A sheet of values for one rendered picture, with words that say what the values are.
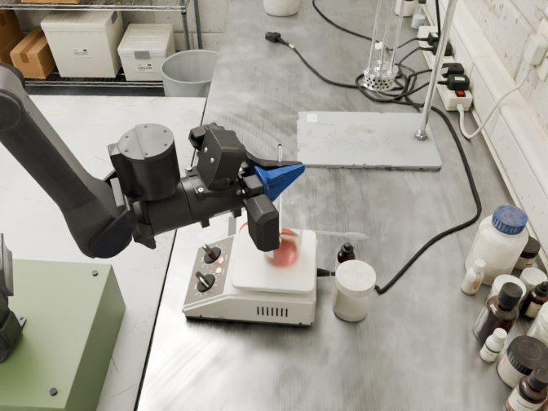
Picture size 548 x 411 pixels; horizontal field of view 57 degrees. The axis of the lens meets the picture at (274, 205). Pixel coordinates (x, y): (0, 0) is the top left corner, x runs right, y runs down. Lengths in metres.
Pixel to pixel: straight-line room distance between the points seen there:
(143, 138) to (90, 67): 2.55
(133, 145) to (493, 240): 0.55
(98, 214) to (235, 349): 0.32
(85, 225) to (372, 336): 0.45
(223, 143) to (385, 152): 0.60
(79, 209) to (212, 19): 2.73
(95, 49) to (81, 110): 1.72
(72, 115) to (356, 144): 0.66
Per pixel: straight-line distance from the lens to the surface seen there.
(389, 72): 1.04
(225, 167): 0.56
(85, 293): 0.74
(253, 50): 1.50
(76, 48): 3.05
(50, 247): 0.97
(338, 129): 1.15
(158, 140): 0.54
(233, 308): 0.76
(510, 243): 0.84
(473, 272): 0.85
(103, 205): 0.56
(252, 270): 0.74
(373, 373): 0.76
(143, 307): 0.84
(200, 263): 0.83
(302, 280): 0.73
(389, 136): 1.15
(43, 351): 0.71
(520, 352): 0.77
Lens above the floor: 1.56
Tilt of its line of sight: 43 degrees down
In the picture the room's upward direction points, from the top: straight up
